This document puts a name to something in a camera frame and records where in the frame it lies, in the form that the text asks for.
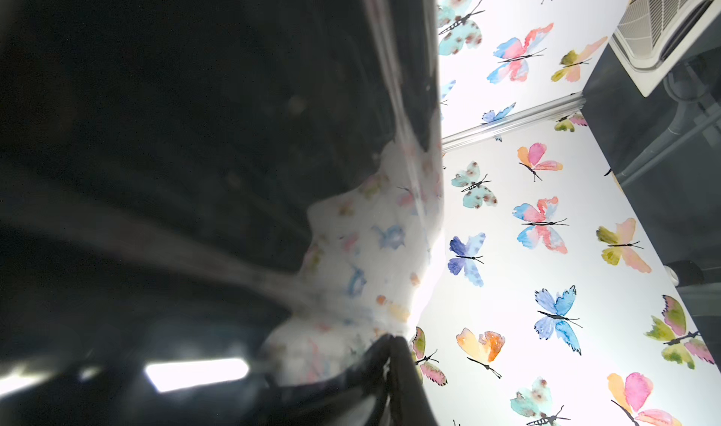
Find ceiling air conditioner unit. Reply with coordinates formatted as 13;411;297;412
610;0;720;97

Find black white space suitcase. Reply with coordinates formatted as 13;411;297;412
1;0;443;425

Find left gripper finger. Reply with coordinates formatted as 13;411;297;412
264;334;437;425

